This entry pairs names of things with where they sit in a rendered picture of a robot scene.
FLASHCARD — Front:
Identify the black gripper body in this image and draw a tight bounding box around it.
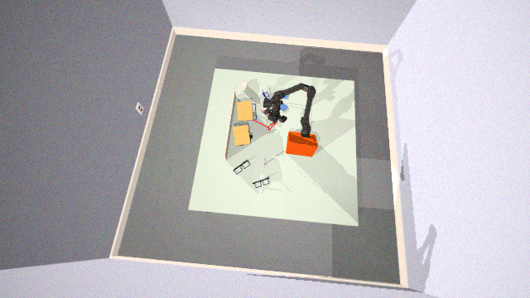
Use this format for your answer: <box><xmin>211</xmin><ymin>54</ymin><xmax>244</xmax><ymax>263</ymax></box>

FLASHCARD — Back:
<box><xmin>264</xmin><ymin>108</ymin><xmax>287</xmax><ymax>123</ymax></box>

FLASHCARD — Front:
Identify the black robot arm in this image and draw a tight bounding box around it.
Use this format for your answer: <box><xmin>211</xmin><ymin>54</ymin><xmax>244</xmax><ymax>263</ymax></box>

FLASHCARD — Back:
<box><xmin>263</xmin><ymin>83</ymin><xmax>316</xmax><ymax>137</ymax></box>

